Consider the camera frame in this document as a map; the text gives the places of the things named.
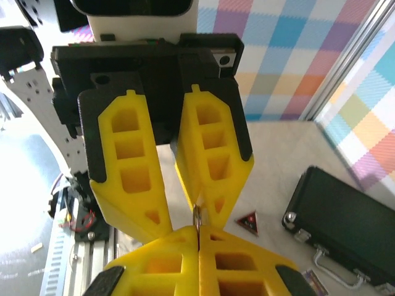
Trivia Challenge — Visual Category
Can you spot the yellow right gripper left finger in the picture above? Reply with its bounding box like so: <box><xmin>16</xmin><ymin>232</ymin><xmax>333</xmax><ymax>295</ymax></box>
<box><xmin>81</xmin><ymin>225</ymin><xmax>200</xmax><ymax>296</ymax></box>

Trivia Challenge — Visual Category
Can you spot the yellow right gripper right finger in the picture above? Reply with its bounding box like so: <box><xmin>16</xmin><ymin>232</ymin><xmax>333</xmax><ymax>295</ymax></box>
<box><xmin>198</xmin><ymin>225</ymin><xmax>318</xmax><ymax>296</ymax></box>

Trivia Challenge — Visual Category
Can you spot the red triangular tag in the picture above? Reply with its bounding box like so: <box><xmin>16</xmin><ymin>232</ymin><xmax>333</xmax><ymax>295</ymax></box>
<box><xmin>235</xmin><ymin>210</ymin><xmax>259</xmax><ymax>237</ymax></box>

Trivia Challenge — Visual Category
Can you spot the small purple picture card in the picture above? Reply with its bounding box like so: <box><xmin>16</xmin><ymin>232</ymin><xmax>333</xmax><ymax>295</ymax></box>
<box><xmin>303</xmin><ymin>269</ymin><xmax>328</xmax><ymax>296</ymax></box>

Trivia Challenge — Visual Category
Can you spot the black hard case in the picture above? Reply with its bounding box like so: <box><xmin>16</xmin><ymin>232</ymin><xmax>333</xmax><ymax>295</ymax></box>
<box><xmin>281</xmin><ymin>165</ymin><xmax>395</xmax><ymax>292</ymax></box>

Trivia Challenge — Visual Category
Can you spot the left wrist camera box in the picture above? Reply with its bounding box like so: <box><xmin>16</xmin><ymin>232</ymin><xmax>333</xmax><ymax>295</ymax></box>
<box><xmin>70</xmin><ymin>0</ymin><xmax>199</xmax><ymax>43</ymax></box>

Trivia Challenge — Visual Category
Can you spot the slotted grey cable duct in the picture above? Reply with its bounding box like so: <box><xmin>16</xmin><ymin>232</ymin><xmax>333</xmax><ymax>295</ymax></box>
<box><xmin>39</xmin><ymin>231</ymin><xmax>118</xmax><ymax>296</ymax></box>

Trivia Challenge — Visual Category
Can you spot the aluminium corner post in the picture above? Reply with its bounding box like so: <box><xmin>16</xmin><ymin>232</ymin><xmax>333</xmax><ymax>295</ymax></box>
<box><xmin>301</xmin><ymin>0</ymin><xmax>389</xmax><ymax>124</ymax></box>

